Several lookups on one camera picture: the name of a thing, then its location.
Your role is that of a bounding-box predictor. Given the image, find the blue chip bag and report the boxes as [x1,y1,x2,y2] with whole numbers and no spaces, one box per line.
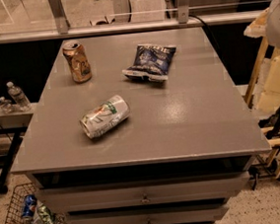
[122,43,176,82]

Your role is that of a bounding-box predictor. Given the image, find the orange soda can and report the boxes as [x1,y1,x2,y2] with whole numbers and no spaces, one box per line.
[62,40,92,83]

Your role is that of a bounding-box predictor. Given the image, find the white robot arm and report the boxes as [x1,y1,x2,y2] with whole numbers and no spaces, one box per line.
[244,0,280,48]

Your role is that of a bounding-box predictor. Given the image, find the white green soda can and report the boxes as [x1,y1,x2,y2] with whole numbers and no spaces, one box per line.
[80,95,130,138]

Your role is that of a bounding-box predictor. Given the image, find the green can in basket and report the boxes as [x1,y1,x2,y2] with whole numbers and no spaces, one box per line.
[37,204,54,224]

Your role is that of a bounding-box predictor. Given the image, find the blue pepsi can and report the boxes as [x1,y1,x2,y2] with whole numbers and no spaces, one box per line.
[21,193,36,219]

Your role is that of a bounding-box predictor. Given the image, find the grey drawer cabinet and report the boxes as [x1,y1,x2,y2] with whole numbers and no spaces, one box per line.
[13,28,269,224]

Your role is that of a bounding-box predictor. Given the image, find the clear plastic water bottle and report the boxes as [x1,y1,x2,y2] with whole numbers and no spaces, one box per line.
[7,82,32,112]

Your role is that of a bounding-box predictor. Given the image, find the small clear plastic bottle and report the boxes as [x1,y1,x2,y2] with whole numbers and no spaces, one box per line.
[0,97,13,114]

